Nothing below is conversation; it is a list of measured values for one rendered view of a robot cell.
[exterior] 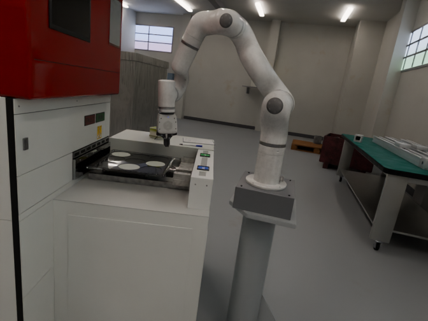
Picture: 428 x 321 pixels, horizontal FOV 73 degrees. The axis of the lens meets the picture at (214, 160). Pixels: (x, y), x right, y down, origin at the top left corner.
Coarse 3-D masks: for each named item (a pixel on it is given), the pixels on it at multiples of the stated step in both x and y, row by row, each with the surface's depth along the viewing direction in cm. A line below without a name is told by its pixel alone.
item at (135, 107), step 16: (128, 64) 494; (144, 64) 521; (160, 64) 579; (128, 80) 500; (144, 80) 531; (112, 96) 514; (128, 96) 506; (144, 96) 542; (112, 112) 521; (128, 112) 513; (144, 112) 553; (112, 128) 528; (128, 128) 520; (144, 128) 564
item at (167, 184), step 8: (96, 176) 140; (104, 176) 140; (112, 176) 140; (120, 176) 140; (128, 176) 141; (136, 184) 141; (144, 184) 141; (152, 184) 141; (160, 184) 141; (168, 184) 141
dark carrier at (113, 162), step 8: (112, 152) 163; (128, 152) 167; (104, 160) 145; (112, 160) 147; (120, 160) 149; (128, 160) 151; (136, 160) 153; (144, 160) 154; (152, 160) 156; (160, 160) 159; (168, 160) 160; (112, 168) 135; (120, 168) 136; (144, 168) 141; (152, 168) 143; (160, 168) 144
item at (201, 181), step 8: (200, 152) 163; (208, 152) 166; (200, 160) 145; (208, 160) 147; (192, 176) 118; (200, 176) 119; (208, 176) 121; (192, 184) 119; (200, 184) 119; (208, 184) 119; (192, 192) 120; (200, 192) 119; (208, 192) 119; (192, 200) 120; (200, 200) 120; (208, 200) 120; (200, 208) 121; (208, 208) 121
